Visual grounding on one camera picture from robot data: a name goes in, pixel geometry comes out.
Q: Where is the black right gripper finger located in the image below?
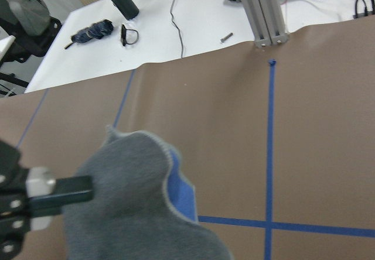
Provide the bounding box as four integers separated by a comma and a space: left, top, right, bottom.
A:
26, 167, 94, 231

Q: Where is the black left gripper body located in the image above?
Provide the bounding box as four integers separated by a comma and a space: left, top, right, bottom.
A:
1, 141, 30, 259

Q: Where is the grey blue towel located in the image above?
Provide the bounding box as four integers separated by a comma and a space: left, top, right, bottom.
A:
63, 126, 233, 259

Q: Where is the folded dark blue umbrella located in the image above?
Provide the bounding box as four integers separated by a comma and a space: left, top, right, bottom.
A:
64, 19, 114, 50

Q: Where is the metal bolt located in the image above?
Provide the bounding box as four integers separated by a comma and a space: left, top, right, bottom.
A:
220, 32, 233, 43

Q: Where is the small black box with cable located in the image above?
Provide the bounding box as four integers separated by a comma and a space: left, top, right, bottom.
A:
120, 24, 139, 47

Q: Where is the aluminium frame post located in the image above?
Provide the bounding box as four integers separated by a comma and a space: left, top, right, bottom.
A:
241, 0, 289, 48

